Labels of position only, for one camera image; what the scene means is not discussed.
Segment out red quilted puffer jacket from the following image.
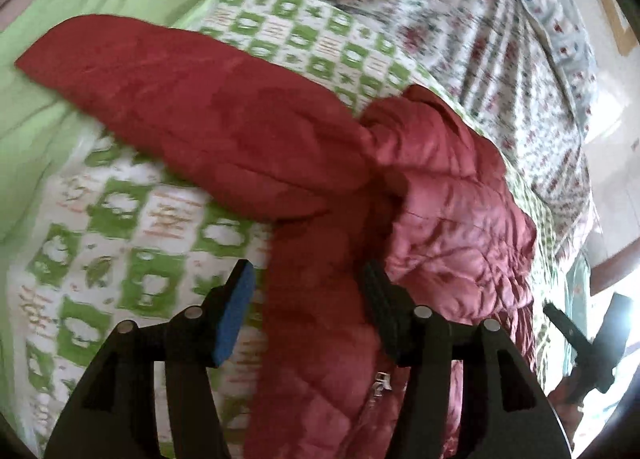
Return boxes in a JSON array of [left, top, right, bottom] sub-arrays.
[[15, 15, 536, 458]]

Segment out person's right hand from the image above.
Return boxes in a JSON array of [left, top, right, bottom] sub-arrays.
[[548, 375, 589, 448]]

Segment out dark wooden furniture edge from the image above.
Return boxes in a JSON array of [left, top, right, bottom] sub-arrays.
[[590, 248, 639, 297]]

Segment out green white patterned blanket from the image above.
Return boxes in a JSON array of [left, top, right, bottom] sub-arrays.
[[1, 0, 546, 458]]

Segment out blue grey floral pillow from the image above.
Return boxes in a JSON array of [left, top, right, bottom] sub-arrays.
[[520, 0, 598, 135]]

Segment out red floral white quilt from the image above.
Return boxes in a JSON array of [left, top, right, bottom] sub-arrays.
[[325, 0, 597, 262]]

